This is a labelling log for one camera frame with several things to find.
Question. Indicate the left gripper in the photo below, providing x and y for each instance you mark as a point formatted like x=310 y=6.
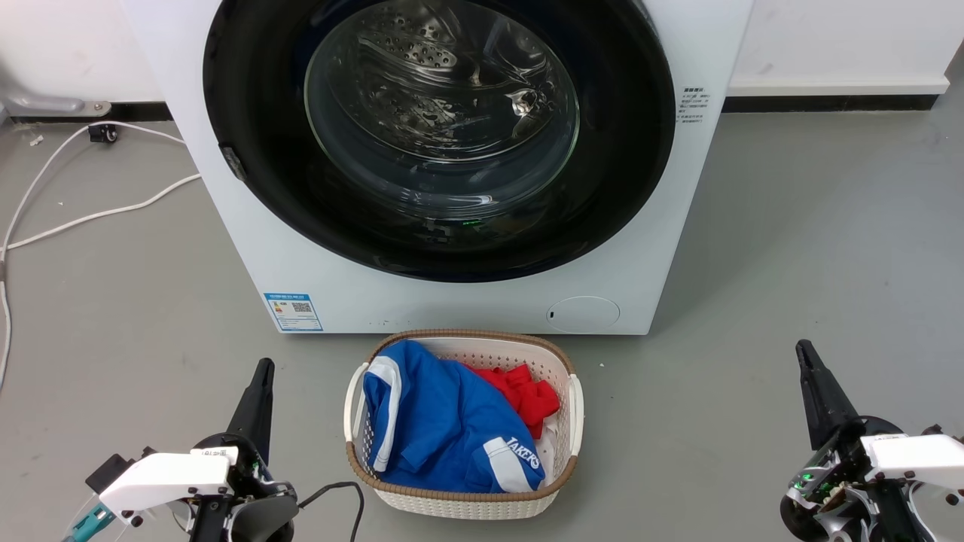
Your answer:
x=263 y=512

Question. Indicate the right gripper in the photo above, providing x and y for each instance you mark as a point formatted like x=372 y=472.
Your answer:
x=828 y=497

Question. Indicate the round black glass washer door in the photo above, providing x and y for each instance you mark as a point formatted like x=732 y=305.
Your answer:
x=256 y=90

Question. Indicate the white front-load washing machine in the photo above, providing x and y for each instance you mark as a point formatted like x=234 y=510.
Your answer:
x=640 y=293

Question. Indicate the blue energy label sticker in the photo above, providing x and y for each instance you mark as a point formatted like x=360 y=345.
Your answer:
x=294 y=312

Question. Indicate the blue Lakers jersey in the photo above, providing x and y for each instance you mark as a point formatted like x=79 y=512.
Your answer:
x=437 y=429

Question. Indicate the cream perforated laundry basket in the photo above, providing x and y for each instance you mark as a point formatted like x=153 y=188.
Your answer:
x=467 y=504

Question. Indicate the round white filter cover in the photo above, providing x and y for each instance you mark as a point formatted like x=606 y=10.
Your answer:
x=587 y=315

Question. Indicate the red garment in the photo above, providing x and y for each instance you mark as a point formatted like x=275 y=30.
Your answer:
x=527 y=399

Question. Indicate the small black caster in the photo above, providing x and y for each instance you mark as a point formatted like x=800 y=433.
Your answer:
x=103 y=134

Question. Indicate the perforated steel washer drum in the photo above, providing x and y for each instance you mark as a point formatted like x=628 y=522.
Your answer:
x=422 y=68

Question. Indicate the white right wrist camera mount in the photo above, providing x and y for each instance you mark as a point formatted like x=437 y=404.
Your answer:
x=919 y=455

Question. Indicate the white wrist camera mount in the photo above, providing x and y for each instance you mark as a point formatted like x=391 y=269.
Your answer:
x=166 y=478
x=919 y=455

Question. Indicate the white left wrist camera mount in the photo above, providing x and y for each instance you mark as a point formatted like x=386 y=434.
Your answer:
x=166 y=478

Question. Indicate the grey metal floor bracket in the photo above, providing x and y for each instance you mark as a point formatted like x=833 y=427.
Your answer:
x=45 y=102

